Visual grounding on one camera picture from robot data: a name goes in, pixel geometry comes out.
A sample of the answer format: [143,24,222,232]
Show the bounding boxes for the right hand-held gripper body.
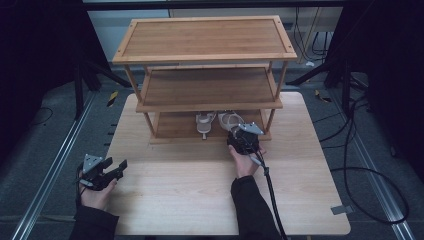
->
[227,122,265,155]

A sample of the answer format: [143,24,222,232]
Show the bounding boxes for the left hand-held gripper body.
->
[79,153,118,192]

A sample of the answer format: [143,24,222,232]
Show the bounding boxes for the white slingback heeled shoe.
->
[195,111,217,140]
[217,110,246,133]

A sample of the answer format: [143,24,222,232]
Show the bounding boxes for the wooden three-tier shoe rack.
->
[111,15,298,146]

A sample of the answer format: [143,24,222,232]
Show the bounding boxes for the person's left hand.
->
[79,179,118,212]

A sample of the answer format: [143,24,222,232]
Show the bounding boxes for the person's right hand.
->
[228,146,267,179]

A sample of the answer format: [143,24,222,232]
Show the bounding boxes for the yellow black floor tape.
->
[106,90,119,108]
[314,89,333,104]

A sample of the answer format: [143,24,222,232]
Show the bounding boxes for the black metal stand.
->
[286,49,369,118]
[72,49,132,121]

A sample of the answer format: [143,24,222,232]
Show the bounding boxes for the grey tape piece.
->
[330,204,355,216]

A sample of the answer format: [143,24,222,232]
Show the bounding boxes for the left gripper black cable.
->
[75,163,85,208]

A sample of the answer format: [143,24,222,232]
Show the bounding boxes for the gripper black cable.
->
[75,163,85,208]
[249,154,289,240]

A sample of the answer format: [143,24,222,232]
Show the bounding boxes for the metal floor rail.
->
[328,89,417,240]
[11,91,98,240]

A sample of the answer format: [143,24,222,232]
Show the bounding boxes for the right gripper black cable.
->
[249,154,289,240]

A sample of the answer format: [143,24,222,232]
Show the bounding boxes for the thin black floor cable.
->
[31,106,54,127]

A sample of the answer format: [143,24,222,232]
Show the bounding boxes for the black floor cables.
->
[313,99,354,150]

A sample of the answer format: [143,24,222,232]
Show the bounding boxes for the hanging black cables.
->
[292,6,334,64]

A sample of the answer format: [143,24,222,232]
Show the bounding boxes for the looped black floor cable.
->
[329,96,411,225]

